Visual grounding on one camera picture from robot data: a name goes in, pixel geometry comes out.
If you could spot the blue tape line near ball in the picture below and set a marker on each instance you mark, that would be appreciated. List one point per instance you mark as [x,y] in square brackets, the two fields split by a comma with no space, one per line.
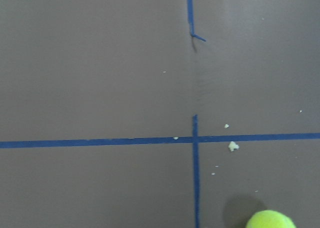
[196,170]

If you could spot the blue tape line front crosswise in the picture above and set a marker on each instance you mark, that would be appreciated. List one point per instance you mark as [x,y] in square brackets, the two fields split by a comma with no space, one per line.
[156,140]

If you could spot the yellow tennis ball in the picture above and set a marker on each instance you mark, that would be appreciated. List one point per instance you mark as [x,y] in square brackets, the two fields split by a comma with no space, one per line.
[270,219]

